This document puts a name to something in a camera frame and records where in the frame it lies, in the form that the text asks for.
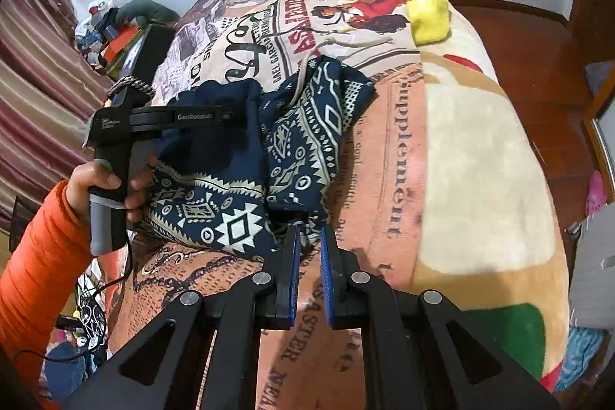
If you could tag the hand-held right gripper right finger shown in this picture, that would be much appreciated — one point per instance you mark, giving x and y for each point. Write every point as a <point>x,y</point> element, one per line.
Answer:
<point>329,285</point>

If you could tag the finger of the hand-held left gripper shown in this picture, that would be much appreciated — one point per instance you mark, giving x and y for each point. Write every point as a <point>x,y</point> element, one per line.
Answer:
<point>235,114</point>

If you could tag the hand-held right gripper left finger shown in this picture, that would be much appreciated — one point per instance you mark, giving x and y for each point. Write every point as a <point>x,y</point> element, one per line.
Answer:
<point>290,294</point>

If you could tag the navy patterned pants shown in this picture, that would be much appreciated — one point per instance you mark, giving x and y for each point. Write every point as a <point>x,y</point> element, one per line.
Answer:
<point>307,141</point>

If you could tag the person's left forearm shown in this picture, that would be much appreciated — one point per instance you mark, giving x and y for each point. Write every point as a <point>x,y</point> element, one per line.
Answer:
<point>33,270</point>

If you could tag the person's left hand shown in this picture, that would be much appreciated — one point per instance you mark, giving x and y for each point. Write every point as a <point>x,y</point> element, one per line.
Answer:
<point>139,194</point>

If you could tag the black cabinet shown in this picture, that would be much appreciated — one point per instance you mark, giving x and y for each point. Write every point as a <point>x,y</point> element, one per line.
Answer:
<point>153,49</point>

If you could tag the striped curtain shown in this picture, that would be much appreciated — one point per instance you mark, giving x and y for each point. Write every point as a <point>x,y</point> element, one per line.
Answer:
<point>38,78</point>

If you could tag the pile of clutter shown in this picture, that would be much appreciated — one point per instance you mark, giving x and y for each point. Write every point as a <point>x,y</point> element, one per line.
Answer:
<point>115,30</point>

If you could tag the printed blanket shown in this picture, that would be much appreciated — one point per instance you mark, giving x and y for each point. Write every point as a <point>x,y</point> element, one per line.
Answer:
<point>456,150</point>

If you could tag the yellow plush pillow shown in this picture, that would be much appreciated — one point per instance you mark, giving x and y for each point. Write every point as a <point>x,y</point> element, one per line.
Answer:
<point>427,16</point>

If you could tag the blue cloth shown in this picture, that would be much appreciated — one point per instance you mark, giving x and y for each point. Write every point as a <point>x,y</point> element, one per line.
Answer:
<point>579,357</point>

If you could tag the pink slippers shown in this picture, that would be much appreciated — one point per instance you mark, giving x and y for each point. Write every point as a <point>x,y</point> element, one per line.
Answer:
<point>596,194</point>

